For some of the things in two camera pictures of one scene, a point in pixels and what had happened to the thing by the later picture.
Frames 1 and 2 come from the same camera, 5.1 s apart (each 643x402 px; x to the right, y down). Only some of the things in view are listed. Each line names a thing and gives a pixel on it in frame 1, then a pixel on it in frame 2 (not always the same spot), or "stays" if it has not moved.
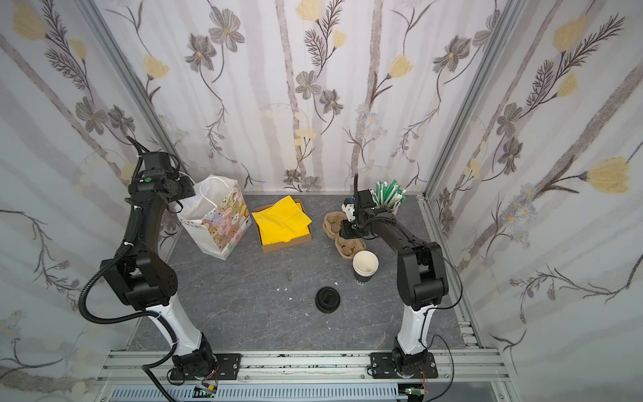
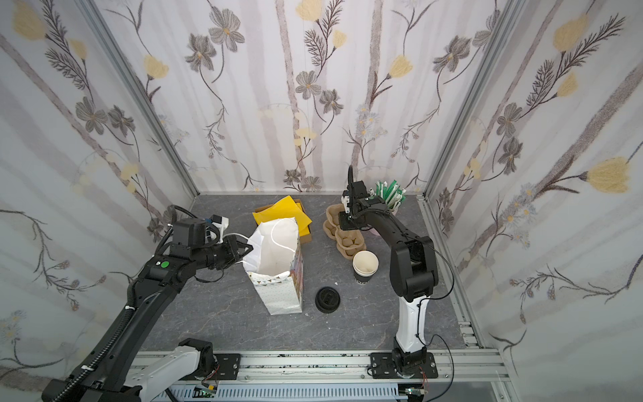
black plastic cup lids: [327, 300] stays
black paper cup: [365, 264] stays
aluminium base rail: [463, 375] stays
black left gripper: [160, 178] -> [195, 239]
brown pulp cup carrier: [344, 246] stays
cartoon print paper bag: [216, 219] -> [275, 265]
